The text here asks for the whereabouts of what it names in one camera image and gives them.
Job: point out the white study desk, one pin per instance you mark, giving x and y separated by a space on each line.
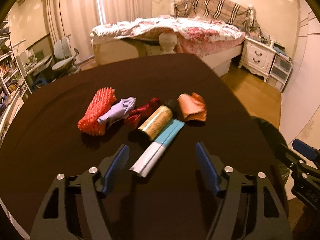
37 65

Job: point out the purple wrapper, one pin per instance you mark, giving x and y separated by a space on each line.
117 111

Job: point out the pink floral bed sheet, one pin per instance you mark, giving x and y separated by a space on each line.
212 45

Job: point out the cream pleated curtain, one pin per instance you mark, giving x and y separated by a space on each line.
75 17
125 0

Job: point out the bed with floral quilt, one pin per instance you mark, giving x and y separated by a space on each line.
225 55

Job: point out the clear plastic drawer unit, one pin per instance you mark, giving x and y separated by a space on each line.
278 72

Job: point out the round bin with black bag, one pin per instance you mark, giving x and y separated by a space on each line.
267 130

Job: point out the white two-drawer nightstand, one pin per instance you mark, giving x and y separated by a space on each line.
257 55

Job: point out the white wardrobe with grey lines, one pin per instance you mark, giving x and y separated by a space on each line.
305 60

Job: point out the orange paper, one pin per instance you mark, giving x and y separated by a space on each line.
192 107

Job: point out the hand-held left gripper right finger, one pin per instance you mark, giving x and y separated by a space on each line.
207 170

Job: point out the blue stool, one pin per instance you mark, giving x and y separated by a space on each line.
40 81

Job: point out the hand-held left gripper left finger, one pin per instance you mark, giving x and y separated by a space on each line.
116 166

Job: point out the red foam fruit net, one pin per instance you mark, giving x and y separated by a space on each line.
96 115

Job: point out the nightstand clutter pile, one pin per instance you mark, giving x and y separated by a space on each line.
265 36

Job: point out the white floral quilt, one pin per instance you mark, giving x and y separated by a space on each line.
155 25

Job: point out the beige plaid blanket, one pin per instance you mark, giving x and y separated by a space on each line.
215 5

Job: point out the patterned tube with black cap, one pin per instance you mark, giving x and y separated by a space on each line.
155 123

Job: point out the stack of blue books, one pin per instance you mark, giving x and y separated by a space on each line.
282 52

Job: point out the blue and white packet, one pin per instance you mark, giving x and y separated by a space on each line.
160 147

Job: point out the grey office chair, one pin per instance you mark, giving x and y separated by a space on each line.
62 65

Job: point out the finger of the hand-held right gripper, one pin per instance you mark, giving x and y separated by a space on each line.
303 148
287 155

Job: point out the white bookshelf with books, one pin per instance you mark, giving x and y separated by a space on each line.
10 85

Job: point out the dark red wrapper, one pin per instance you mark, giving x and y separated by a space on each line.
146 108

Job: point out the white storage box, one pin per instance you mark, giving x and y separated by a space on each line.
222 67

